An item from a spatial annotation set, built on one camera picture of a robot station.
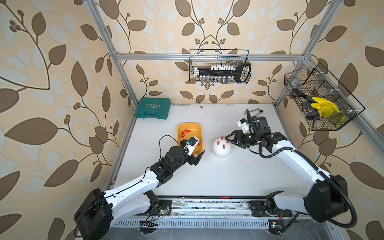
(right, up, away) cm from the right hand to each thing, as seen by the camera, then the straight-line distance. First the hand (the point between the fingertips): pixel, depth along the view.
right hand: (228, 139), depth 79 cm
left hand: (-18, -1, -2) cm, 18 cm away
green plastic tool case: (-50, +19, +32) cm, 63 cm away
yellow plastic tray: (-17, +3, +23) cm, 29 cm away
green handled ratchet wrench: (+33, +18, +36) cm, 52 cm away
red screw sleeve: (-2, 0, +8) cm, 8 cm away
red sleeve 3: (-14, +21, +40) cm, 47 cm away
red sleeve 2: (-1, -1, -2) cm, 3 cm away
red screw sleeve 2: (-24, +2, +26) cm, 35 cm away
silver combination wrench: (+29, +19, +38) cm, 52 cm away
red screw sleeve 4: (-16, -5, +17) cm, 24 cm away
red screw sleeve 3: (-28, -1, +22) cm, 36 cm away
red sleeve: (-4, -3, +7) cm, 9 cm away
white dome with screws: (-3, -5, +5) cm, 8 cm away
